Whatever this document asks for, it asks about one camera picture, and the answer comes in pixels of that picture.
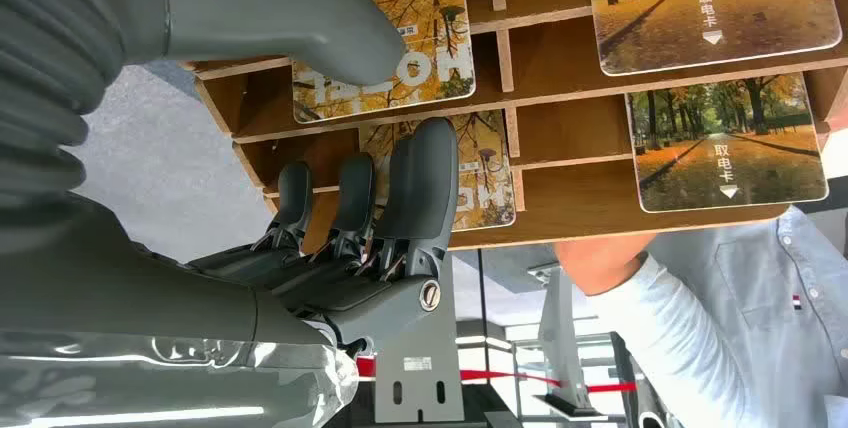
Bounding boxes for yellow tree hotel card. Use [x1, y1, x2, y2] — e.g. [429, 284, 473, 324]
[291, 0, 477, 126]
[359, 110, 517, 233]

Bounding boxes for wooden card rack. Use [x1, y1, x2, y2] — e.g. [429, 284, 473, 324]
[178, 0, 848, 252]

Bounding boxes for park path power card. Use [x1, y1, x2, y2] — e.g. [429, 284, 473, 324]
[582, 0, 843, 77]
[625, 73, 830, 214]

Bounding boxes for person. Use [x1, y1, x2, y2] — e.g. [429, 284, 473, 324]
[553, 204, 848, 428]

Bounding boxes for ribbed grey right arm sleeve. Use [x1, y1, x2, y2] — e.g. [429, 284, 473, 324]
[0, 0, 128, 216]

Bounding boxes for thin black pole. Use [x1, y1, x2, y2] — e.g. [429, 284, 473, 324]
[476, 249, 494, 388]

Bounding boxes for red barrier tape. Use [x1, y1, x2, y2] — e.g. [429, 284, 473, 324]
[356, 356, 639, 395]

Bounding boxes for grey metal stand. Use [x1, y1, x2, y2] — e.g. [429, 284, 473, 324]
[528, 264, 603, 421]

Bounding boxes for grey metal bracket plate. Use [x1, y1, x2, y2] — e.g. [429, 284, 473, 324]
[372, 252, 466, 426]

